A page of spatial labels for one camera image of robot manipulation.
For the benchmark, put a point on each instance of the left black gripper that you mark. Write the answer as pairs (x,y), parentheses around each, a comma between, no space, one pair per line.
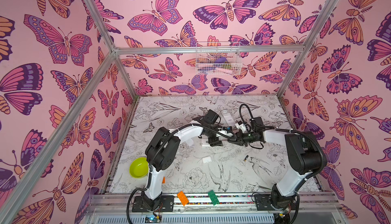
(215,142)

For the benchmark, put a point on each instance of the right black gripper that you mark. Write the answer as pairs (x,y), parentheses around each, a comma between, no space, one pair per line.
(240,137)

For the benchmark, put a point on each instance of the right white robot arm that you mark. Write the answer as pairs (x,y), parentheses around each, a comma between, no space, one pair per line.
(305,155)

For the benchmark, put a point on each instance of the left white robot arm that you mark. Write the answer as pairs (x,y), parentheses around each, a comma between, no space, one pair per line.
(164,145)

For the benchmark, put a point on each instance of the small circuit board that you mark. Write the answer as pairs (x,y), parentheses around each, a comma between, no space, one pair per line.
(152,219)

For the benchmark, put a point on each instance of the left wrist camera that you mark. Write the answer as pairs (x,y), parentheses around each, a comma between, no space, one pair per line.
(225,131)

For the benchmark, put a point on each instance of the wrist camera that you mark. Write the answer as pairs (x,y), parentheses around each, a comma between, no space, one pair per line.
(225,131)
(241,126)

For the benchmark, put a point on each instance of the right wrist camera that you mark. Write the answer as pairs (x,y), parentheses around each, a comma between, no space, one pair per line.
(241,126)

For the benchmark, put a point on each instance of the green brick on rail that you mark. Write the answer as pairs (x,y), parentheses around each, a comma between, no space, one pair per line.
(213,197)

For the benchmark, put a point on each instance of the orange brick on rail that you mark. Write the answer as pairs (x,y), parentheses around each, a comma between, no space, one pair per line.
(182,198)

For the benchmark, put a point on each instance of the white wire basket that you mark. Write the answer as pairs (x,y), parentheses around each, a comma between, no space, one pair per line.
(218,60)

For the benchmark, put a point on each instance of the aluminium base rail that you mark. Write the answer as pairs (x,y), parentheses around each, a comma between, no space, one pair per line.
(234,208)

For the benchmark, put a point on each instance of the aluminium cage frame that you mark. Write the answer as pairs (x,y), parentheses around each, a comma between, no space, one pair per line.
(17,198)

